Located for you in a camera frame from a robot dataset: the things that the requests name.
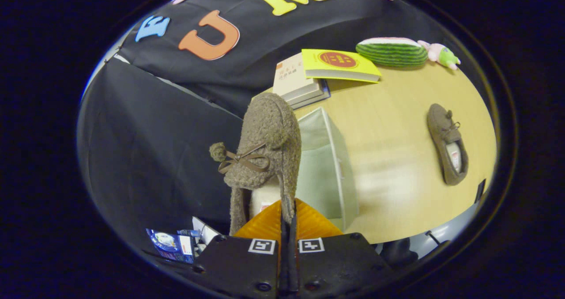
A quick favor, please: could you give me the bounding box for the brown fuzzy shoe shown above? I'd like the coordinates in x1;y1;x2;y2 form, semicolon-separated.
426;103;470;186
209;91;303;236

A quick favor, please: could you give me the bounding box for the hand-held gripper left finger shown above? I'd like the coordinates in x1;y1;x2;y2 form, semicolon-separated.
193;199;288;299

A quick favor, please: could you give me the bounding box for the blue printed packet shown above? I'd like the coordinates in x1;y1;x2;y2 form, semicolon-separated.
147;228;195;264

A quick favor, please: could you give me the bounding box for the dark blue book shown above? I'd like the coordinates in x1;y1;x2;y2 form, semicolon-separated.
289;79;331;110

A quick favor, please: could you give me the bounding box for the watermelon slice plush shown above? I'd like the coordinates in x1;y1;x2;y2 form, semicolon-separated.
356;37;429;68

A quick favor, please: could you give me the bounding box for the pale green fabric storage box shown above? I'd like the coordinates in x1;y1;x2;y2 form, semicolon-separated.
295;107;360;231

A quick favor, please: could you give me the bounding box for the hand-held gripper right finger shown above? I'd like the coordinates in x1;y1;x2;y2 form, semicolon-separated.
289;199;394;299

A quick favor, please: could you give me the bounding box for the beige book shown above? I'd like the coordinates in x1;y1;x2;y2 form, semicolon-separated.
272;53;325;106

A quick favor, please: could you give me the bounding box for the white card box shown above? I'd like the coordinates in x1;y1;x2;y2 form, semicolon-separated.
192;216;221;247

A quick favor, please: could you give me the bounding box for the yellow book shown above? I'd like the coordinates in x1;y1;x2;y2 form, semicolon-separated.
301;49;382;83

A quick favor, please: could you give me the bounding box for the pink and green plush toy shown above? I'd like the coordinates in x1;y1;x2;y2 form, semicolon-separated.
418;40;461;71

